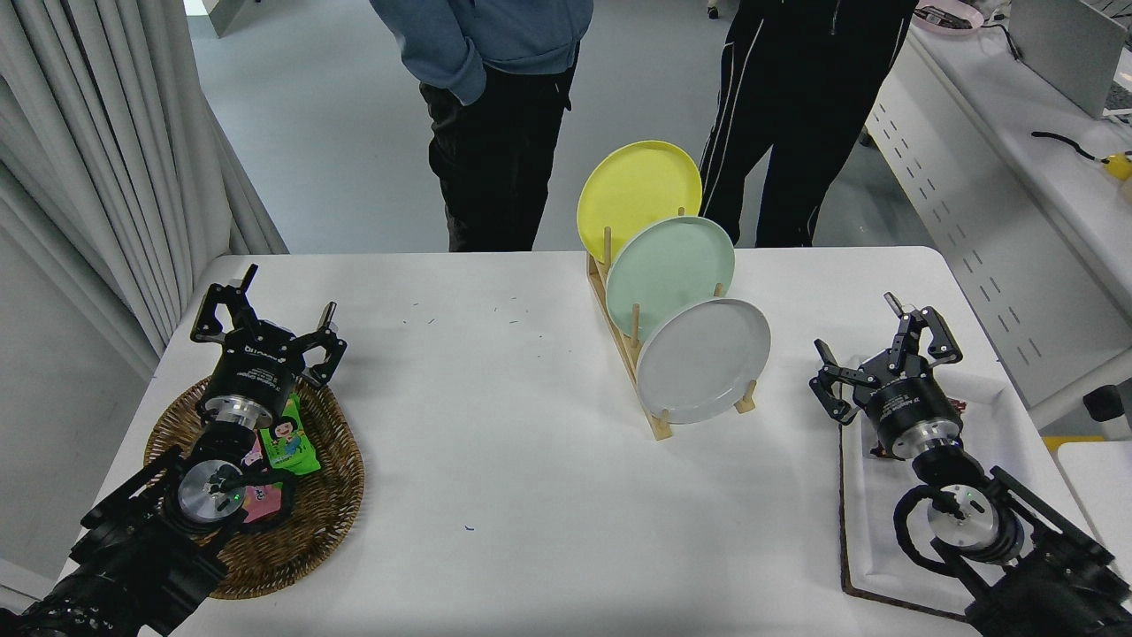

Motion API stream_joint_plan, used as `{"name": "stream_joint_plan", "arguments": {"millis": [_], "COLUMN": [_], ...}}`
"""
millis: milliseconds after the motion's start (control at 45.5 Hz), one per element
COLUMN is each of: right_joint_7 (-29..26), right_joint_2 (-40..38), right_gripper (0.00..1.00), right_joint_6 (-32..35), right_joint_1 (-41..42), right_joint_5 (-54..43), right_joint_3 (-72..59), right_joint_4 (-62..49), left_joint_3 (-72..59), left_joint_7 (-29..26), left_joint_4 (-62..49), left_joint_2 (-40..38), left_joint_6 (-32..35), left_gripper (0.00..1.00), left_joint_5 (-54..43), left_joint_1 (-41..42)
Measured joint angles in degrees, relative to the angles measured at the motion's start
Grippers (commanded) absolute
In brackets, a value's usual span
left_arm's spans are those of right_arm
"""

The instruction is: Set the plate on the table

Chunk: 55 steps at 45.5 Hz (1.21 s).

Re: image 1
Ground green snack packet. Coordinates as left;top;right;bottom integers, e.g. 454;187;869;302
258;395;321;477

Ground wooden plate rack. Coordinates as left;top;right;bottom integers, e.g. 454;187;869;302
586;208;758;441

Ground pink snack packet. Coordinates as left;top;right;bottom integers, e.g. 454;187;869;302
237;438;284;525

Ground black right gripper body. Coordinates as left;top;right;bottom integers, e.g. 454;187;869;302
860;349;958;449

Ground brown wicker basket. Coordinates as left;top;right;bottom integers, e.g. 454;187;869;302
143;376;365;601

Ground pink bowl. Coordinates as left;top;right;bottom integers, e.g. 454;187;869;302
911;0;985;36

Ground long white desk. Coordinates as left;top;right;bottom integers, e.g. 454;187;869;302
865;0;1132;430

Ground person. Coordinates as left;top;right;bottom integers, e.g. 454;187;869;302
698;0;921;249
369;0;595;253

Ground gray laptop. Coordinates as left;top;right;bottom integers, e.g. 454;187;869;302
1008;0;1132;120

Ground white rectangular tray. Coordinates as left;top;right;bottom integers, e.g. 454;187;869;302
838;356;1084;620

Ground gray curtain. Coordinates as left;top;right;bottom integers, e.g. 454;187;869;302
0;0;289;381

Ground gray plate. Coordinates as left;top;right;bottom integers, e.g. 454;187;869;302
636;297;771;425

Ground black cable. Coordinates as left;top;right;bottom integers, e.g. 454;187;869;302
1031;131;1106;165

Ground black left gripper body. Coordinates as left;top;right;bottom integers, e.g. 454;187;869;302
202;329;307;421

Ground yellow plate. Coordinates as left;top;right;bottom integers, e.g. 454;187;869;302
577;140;703;265

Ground mint green plate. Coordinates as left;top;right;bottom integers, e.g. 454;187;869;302
605;216;736;344

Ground small white table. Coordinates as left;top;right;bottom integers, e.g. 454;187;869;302
1057;440;1132;567

